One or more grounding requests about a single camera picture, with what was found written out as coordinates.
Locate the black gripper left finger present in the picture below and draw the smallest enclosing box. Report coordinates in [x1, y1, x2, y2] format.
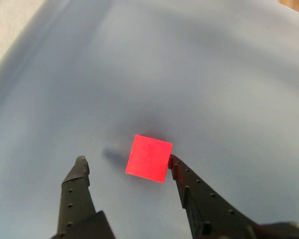
[51, 155, 115, 239]

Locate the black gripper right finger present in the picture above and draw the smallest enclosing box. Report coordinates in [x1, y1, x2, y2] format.
[167, 154, 299, 239]

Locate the red cube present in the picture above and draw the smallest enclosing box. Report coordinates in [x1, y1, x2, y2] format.
[125, 134, 173, 184]

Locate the blue grey table mat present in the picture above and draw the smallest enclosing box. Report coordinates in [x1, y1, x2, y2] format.
[0, 0, 299, 239]

